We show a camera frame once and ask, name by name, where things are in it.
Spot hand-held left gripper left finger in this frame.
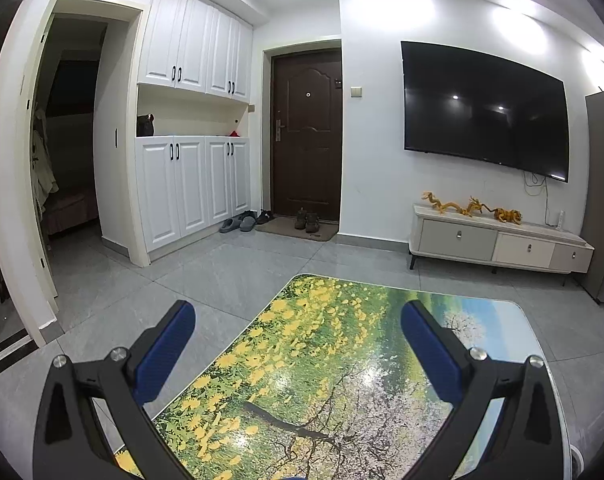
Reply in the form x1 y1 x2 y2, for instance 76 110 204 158
32 300 197 480

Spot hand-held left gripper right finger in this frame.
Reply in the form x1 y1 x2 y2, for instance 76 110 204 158
401 301 568 480

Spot white television cabinet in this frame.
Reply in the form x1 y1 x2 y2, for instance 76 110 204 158
408 203 595 286

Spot flower print table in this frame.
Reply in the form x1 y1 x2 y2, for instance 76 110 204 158
113 274 572 480

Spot white base cabinet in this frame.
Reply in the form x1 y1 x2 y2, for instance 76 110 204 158
134 135 253 255

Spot brown doormat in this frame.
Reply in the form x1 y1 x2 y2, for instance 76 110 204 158
256 217 339 242

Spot bed with brown skirt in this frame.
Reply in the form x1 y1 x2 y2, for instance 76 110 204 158
44 187 100 236

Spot hanging light clothes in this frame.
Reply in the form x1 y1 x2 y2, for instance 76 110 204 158
29 105 60 216

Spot dark brown entrance door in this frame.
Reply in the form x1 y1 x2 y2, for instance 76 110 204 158
271 49 343 224

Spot black wall television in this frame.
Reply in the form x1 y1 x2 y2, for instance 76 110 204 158
401 40 570 183

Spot white wall cabinet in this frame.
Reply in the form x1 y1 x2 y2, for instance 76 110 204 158
138 0 253 103

